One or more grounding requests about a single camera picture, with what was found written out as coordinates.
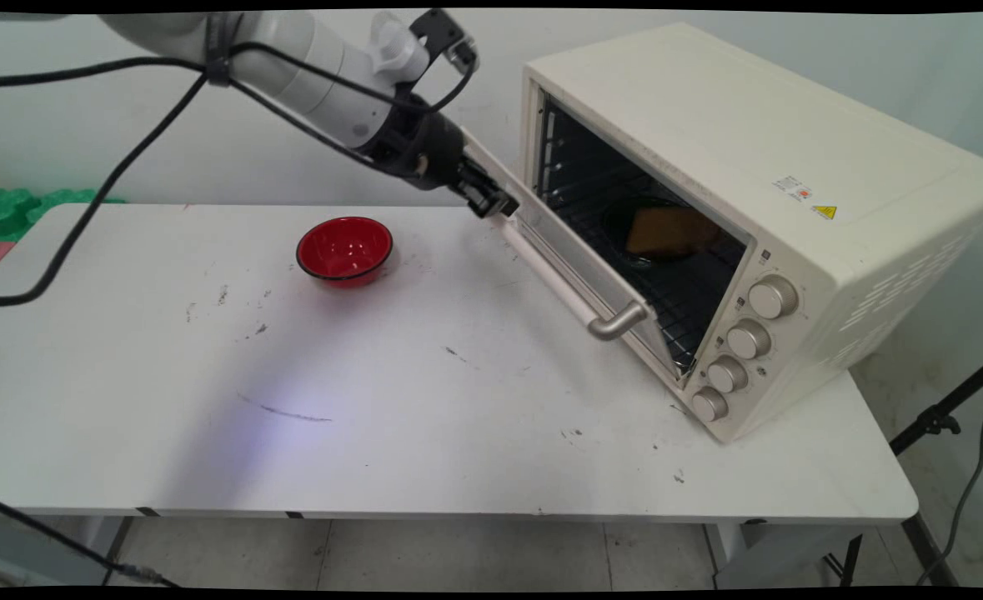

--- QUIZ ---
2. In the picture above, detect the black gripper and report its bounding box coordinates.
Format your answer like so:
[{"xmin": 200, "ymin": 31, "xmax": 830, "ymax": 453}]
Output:
[{"xmin": 369, "ymin": 112, "xmax": 520, "ymax": 221}]

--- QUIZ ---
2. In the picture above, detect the oven glass door with handle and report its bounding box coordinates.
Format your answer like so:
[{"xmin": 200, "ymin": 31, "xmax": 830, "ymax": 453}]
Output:
[{"xmin": 458, "ymin": 125, "xmax": 698, "ymax": 386}]

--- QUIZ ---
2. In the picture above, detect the red bowl with black rim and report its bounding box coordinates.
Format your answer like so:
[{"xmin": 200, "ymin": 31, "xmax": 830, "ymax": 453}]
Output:
[{"xmin": 295, "ymin": 216, "xmax": 394, "ymax": 290}]

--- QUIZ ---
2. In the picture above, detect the brown bread slice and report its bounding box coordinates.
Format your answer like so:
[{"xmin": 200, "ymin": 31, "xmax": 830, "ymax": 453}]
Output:
[{"xmin": 624, "ymin": 205, "xmax": 722, "ymax": 258}]

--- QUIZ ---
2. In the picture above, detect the silver oven knob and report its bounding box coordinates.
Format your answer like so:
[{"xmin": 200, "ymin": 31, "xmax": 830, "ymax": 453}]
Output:
[
  {"xmin": 707, "ymin": 356, "xmax": 750, "ymax": 395},
  {"xmin": 726, "ymin": 318, "xmax": 774, "ymax": 362},
  {"xmin": 748, "ymin": 276, "xmax": 800, "ymax": 321},
  {"xmin": 691, "ymin": 386, "xmax": 730, "ymax": 423}
]

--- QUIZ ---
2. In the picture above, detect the white label sticker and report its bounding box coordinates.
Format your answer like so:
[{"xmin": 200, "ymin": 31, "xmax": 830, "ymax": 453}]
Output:
[{"xmin": 772, "ymin": 175, "xmax": 815, "ymax": 203}]

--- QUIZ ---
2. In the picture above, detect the cream toaster oven body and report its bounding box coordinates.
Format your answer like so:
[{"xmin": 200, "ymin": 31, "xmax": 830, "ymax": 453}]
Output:
[{"xmin": 520, "ymin": 23, "xmax": 983, "ymax": 444}]

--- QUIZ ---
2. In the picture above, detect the white table leg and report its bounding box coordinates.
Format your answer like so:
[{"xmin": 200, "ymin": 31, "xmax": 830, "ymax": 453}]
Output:
[
  {"xmin": 702, "ymin": 521, "xmax": 863, "ymax": 589},
  {"xmin": 0, "ymin": 514, "xmax": 135, "ymax": 587}
]

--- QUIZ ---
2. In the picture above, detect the green plastic object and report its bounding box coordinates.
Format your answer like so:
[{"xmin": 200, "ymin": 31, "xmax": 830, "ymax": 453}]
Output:
[{"xmin": 0, "ymin": 187, "xmax": 127, "ymax": 243}]

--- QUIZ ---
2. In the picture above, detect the black tripod stand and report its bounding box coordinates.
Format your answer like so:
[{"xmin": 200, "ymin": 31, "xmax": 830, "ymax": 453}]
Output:
[{"xmin": 825, "ymin": 357, "xmax": 983, "ymax": 588}]

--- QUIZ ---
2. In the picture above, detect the black cable strap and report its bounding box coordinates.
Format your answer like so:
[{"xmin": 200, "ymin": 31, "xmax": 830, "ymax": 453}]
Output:
[{"xmin": 203, "ymin": 12, "xmax": 233, "ymax": 88}]

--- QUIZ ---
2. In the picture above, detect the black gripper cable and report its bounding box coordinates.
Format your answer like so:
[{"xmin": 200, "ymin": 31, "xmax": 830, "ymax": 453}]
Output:
[{"xmin": 0, "ymin": 73, "xmax": 392, "ymax": 308}]

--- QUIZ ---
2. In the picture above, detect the black camera cable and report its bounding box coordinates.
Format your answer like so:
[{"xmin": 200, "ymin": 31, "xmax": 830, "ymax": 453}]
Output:
[{"xmin": 0, "ymin": 37, "xmax": 479, "ymax": 118}]

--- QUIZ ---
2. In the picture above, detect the black cable on floor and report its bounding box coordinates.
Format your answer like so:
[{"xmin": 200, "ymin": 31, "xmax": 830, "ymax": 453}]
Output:
[{"xmin": 0, "ymin": 495, "xmax": 182, "ymax": 589}]

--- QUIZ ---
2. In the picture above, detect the grey hanging cable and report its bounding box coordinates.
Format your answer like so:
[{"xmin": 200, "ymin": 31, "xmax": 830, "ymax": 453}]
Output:
[{"xmin": 916, "ymin": 379, "xmax": 983, "ymax": 586}]

